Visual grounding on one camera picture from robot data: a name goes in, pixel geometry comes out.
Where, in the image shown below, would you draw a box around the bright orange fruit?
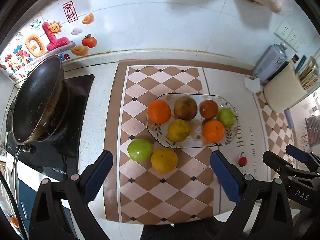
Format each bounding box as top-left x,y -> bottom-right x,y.
201,120 -> 225,143

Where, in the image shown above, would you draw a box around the white crumpled tissue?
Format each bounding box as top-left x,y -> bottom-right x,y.
244,76 -> 263,94

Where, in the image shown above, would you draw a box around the brown red apple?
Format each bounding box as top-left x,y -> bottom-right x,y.
174,96 -> 197,121

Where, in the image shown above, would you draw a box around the black frying pan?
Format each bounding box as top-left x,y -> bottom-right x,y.
11,55 -> 69,145

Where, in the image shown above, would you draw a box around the yellow pear fruit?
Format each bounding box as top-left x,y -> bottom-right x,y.
167,119 -> 191,142

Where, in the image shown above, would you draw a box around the wooden chopsticks bundle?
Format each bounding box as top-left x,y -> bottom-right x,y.
296,56 -> 319,90

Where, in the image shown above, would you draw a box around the red cherry tomato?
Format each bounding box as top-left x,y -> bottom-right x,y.
238,156 -> 248,167

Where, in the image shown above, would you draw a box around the dark orange fruit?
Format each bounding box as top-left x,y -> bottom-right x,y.
200,100 -> 219,119

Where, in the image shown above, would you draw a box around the green apple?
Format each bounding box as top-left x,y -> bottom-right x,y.
127,139 -> 152,162
217,107 -> 236,128

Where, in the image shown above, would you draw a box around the floral ceramic plate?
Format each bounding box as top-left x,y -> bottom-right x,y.
146,93 -> 239,149

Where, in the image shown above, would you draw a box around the checkered counter mat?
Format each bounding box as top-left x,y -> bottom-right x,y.
104,61 -> 294,224

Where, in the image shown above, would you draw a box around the yellow orange fruit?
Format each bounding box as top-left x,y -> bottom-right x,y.
151,148 -> 178,173

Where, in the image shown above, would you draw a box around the small orange tangerine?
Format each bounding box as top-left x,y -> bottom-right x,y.
148,99 -> 171,125

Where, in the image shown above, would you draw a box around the wall power sockets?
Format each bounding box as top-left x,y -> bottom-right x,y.
274,20 -> 305,52

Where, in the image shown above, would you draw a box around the cream utensil holder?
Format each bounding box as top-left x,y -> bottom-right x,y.
263,64 -> 307,113

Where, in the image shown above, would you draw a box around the black induction stove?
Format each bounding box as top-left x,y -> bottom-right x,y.
19,74 -> 94,181

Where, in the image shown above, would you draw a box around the colourful wall sticker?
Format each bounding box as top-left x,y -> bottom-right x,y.
1,1 -> 97,83

